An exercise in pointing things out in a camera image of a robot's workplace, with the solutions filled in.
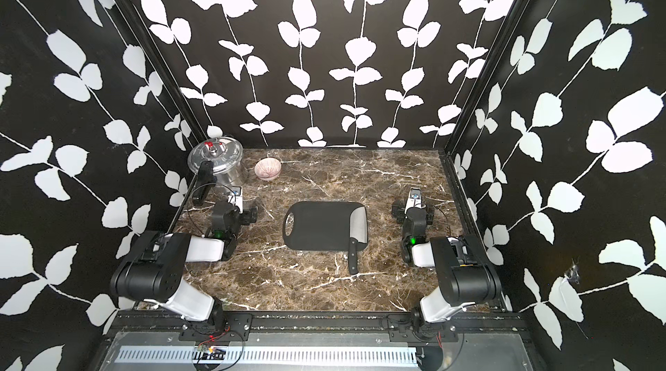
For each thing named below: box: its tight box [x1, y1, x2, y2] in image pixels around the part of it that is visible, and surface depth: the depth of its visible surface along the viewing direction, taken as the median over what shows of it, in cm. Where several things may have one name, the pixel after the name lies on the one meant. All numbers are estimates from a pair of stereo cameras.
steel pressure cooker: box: [187, 136, 249, 189], surface depth 101 cm
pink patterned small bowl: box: [254, 156, 282, 181], surface depth 113 cm
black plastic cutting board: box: [282, 201, 369, 252], surface depth 97 cm
